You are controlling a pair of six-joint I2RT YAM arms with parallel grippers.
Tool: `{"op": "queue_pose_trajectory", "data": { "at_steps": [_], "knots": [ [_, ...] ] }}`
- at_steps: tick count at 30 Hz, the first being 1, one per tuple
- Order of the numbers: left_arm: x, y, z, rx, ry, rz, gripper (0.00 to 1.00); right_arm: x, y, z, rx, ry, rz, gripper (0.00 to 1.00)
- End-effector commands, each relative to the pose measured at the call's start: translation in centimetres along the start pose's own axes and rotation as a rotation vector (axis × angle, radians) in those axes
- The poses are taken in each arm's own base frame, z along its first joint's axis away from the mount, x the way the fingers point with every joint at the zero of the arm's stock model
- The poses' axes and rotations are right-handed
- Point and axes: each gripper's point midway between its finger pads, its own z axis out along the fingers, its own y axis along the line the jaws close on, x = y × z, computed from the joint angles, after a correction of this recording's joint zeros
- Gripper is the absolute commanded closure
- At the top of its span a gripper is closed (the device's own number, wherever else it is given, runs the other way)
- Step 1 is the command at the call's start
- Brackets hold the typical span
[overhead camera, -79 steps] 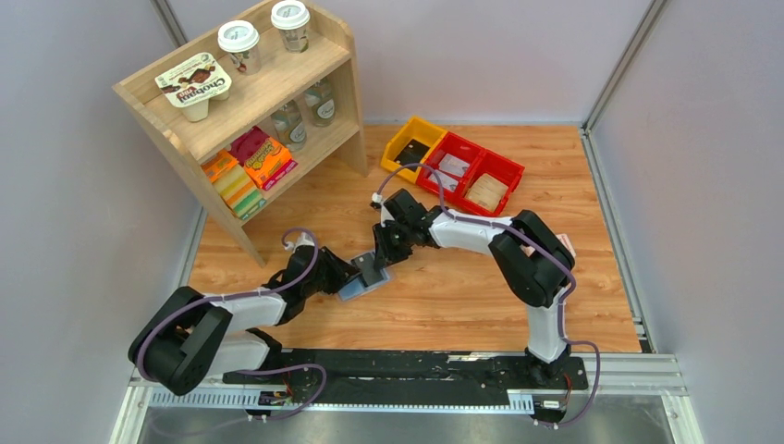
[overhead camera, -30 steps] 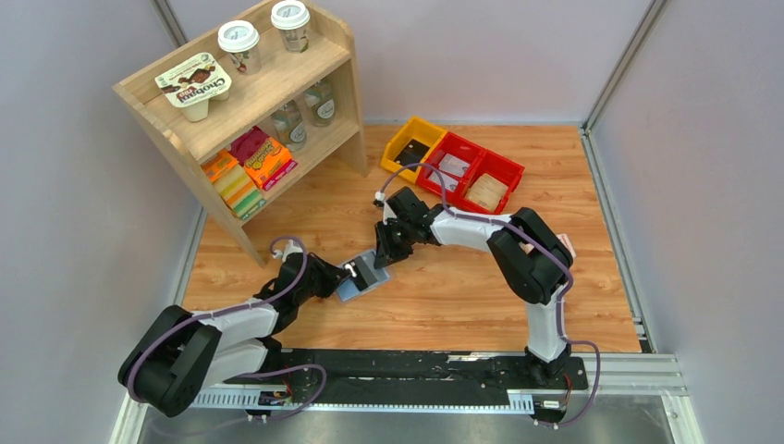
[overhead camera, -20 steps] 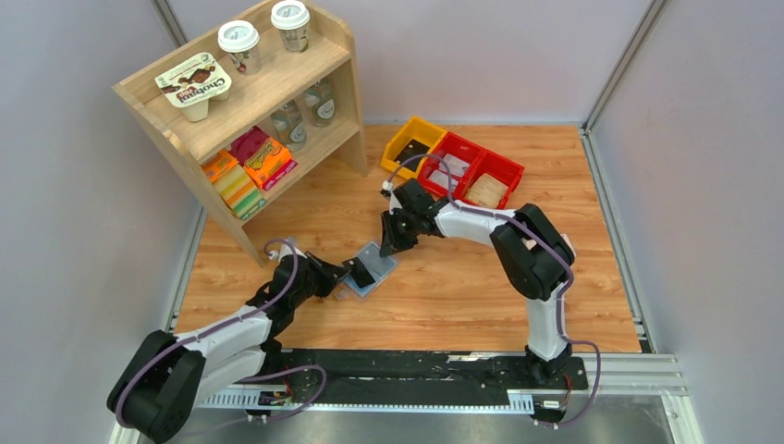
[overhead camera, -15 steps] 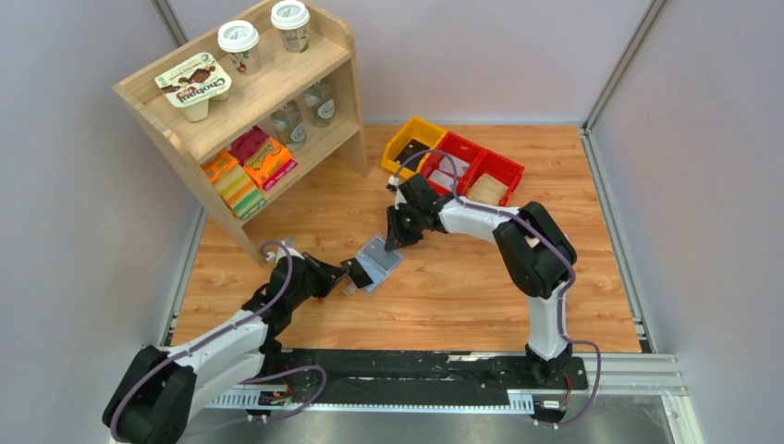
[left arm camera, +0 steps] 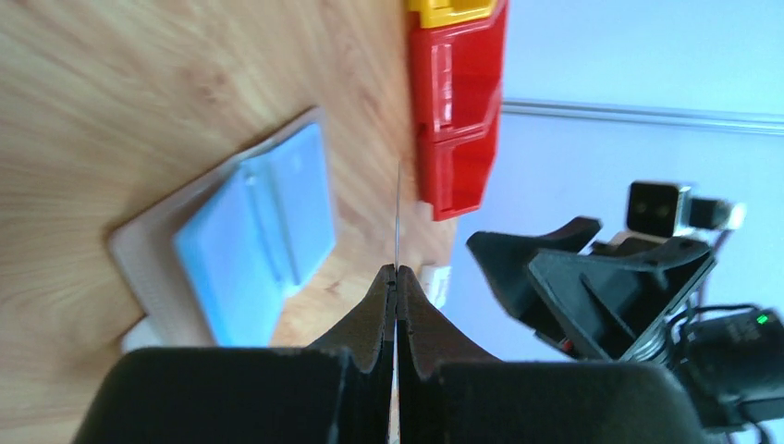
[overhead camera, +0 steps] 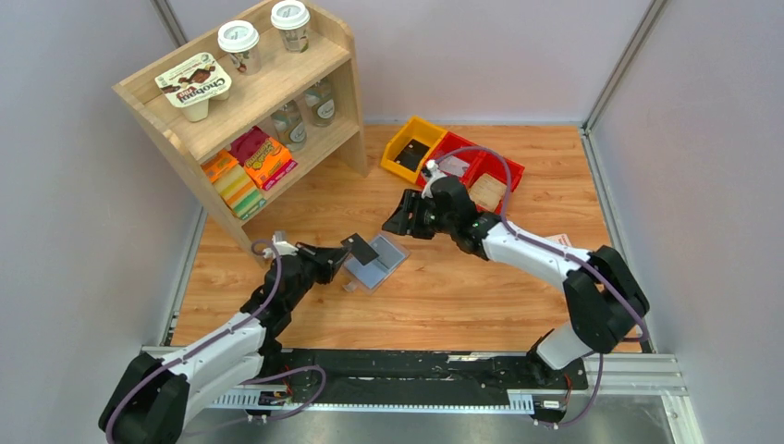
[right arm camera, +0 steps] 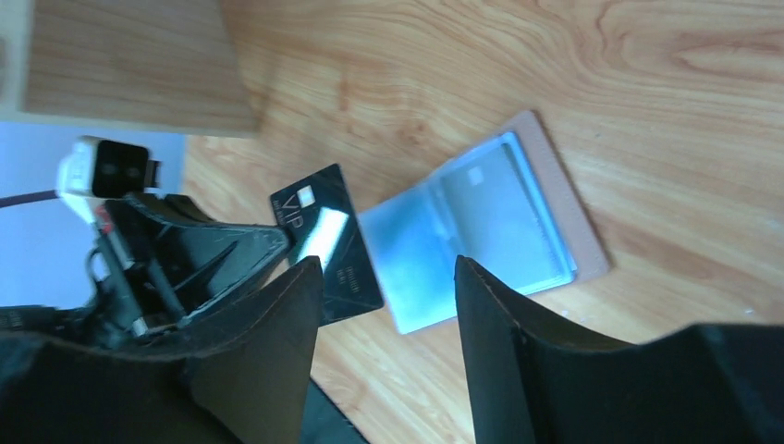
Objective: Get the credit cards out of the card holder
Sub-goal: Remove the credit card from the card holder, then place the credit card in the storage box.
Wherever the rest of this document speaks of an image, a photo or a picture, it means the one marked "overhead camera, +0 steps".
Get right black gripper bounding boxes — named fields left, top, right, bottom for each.
left=381, top=190, right=456, bottom=241

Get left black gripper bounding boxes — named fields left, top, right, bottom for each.
left=286, top=241, right=350, bottom=311

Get VIP black credit card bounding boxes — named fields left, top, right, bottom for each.
left=341, top=233, right=379, bottom=265

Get beige card holder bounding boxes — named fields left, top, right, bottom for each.
left=342, top=232, right=410, bottom=294

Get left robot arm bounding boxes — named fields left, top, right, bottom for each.
left=98, top=240, right=350, bottom=443

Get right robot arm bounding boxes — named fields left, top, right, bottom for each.
left=382, top=176, right=650, bottom=388

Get black cards in bin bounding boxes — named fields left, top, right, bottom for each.
left=394, top=139, right=430, bottom=172

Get white cards in bin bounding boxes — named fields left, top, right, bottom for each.
left=438, top=155, right=470, bottom=179

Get tan cards in bin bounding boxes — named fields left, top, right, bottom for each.
left=469, top=174, right=507, bottom=212

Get yellow plastic bin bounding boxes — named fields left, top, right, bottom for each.
left=380, top=116, right=447, bottom=184

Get middle red plastic bin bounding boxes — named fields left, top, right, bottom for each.
left=425, top=131, right=485, bottom=189

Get red plastic bin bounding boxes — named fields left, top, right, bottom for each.
left=477, top=152, right=524, bottom=214
left=425, top=131, right=485, bottom=189

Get right red plastic bin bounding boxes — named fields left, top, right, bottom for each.
left=477, top=152, right=524, bottom=214

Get colourful sponge stack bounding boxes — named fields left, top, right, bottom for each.
left=202, top=150, right=265, bottom=220

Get orange snack box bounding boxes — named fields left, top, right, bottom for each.
left=243, top=138, right=296, bottom=191

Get wooden shelf unit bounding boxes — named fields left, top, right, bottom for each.
left=113, top=1, right=369, bottom=253

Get magenta snack box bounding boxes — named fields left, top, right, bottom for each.
left=229, top=126, right=298, bottom=182

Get left glass jar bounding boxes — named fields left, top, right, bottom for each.
left=271, top=100, right=307, bottom=153

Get glass jar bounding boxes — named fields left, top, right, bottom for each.
left=271, top=100, right=307, bottom=153
left=304, top=78, right=336, bottom=127

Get right glass jar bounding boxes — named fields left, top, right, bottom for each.
left=304, top=78, right=336, bottom=127

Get Chobani yogurt cup pack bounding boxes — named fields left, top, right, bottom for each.
left=154, top=52, right=232, bottom=122

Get right paper coffee cup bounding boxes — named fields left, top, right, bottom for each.
left=270, top=0, right=311, bottom=54

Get paper coffee cup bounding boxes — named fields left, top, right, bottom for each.
left=217, top=20, right=262, bottom=75
left=270, top=0, right=311, bottom=54

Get left paper coffee cup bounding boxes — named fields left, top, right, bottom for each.
left=217, top=20, right=262, bottom=75

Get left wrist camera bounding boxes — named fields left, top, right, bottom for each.
left=263, top=230, right=299, bottom=259

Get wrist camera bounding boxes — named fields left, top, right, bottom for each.
left=263, top=230, right=299, bottom=259
left=422, top=160, right=447, bottom=199

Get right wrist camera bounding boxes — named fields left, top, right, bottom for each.
left=422, top=160, right=447, bottom=199

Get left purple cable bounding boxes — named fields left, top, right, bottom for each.
left=104, top=239, right=327, bottom=430

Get purple cable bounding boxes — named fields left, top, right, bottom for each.
left=104, top=239, right=327, bottom=430
left=425, top=145, right=651, bottom=429

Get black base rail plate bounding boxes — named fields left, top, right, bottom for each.
left=221, top=349, right=589, bottom=409

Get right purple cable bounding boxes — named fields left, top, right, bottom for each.
left=425, top=145, right=651, bottom=429

